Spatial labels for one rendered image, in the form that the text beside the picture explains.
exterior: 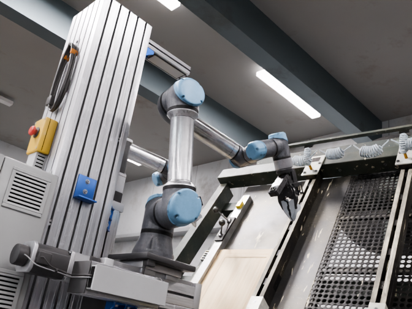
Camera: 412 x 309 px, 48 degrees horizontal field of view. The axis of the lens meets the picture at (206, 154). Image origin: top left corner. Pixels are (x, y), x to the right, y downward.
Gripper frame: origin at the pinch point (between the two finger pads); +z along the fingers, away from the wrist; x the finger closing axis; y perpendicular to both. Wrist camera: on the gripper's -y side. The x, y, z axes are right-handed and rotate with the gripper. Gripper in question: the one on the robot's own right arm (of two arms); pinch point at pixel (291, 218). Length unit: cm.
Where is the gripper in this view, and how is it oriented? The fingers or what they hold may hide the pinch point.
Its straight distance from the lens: 193.7
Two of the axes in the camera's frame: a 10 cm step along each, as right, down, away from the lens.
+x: -7.1, 1.8, 6.8
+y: 6.8, -0.9, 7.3
